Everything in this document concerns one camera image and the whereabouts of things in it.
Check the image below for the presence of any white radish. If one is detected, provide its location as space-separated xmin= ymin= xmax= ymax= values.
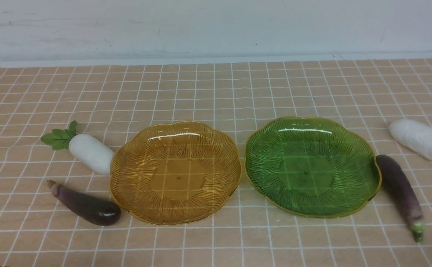
xmin=388 ymin=119 xmax=432 ymax=162
xmin=40 ymin=120 xmax=114 ymax=176

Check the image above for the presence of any purple eggplant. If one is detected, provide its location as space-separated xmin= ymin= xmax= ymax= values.
xmin=47 ymin=180 xmax=121 ymax=227
xmin=376 ymin=154 xmax=425 ymax=243

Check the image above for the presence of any amber glass plate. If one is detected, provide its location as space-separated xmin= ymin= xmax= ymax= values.
xmin=109 ymin=121 xmax=243 ymax=226

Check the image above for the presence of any green glass plate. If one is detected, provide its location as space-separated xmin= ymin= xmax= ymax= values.
xmin=244 ymin=116 xmax=382 ymax=218

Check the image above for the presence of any checkered orange tablecloth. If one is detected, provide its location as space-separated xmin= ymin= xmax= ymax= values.
xmin=0 ymin=59 xmax=432 ymax=267

